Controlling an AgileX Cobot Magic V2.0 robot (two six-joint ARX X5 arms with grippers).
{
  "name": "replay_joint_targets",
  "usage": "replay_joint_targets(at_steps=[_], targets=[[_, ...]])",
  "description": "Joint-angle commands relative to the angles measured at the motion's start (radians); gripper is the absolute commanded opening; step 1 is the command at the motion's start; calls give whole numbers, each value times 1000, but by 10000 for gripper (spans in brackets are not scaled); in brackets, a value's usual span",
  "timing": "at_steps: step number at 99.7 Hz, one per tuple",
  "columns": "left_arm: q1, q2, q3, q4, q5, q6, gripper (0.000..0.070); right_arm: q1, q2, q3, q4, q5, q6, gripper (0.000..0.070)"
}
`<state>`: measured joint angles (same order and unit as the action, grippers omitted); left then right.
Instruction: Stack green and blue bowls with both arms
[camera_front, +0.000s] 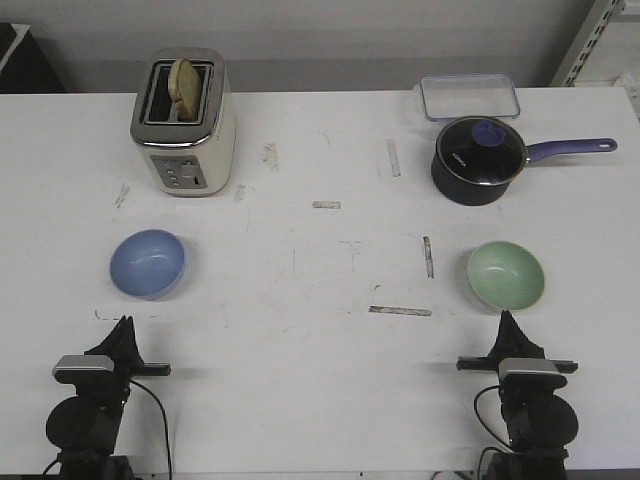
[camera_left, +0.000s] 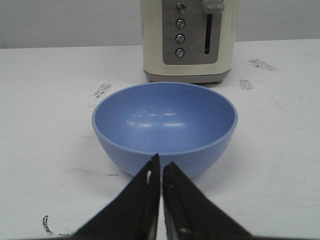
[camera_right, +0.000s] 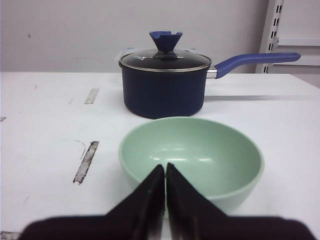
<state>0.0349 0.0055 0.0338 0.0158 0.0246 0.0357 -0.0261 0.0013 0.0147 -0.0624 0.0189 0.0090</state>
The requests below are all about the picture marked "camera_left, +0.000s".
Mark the cream two-slot toaster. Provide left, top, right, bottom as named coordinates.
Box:
left=139, top=0, right=239, bottom=84

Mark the blue plastic bowl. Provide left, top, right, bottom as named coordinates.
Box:
left=91, top=82, right=238, bottom=178

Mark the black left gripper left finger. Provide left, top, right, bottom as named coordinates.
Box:
left=72, top=154, right=161, bottom=240

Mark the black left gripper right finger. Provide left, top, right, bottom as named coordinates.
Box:
left=162, top=162, right=253, bottom=240

